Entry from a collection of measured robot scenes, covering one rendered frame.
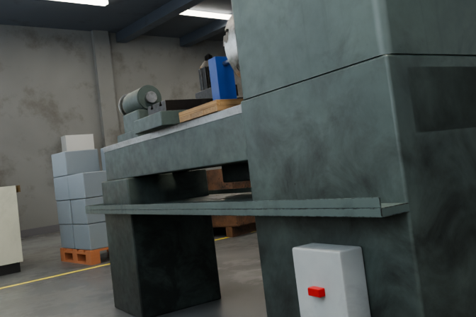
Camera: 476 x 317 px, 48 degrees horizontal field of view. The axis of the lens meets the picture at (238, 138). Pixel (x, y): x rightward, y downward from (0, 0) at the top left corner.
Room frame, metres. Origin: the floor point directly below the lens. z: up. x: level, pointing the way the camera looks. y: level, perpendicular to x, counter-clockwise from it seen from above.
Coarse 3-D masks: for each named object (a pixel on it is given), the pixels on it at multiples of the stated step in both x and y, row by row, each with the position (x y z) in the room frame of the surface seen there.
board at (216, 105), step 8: (208, 104) 1.91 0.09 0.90; (216, 104) 1.86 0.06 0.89; (224, 104) 1.87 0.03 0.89; (232, 104) 1.89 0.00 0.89; (240, 104) 1.91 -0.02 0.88; (184, 112) 2.07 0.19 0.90; (192, 112) 2.01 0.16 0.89; (200, 112) 1.96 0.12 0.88; (208, 112) 1.91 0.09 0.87; (184, 120) 2.08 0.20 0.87
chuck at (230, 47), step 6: (228, 24) 1.81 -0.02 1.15; (234, 30) 1.76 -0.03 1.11; (228, 36) 1.80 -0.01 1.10; (234, 36) 1.76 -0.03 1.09; (228, 42) 1.80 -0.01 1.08; (234, 42) 1.76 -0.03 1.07; (228, 48) 1.80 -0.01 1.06; (234, 48) 1.77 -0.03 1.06; (228, 54) 1.81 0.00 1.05; (234, 54) 1.78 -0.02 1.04; (228, 60) 1.82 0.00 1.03; (234, 60) 1.80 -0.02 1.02; (234, 66) 1.81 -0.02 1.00; (240, 78) 1.84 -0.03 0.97
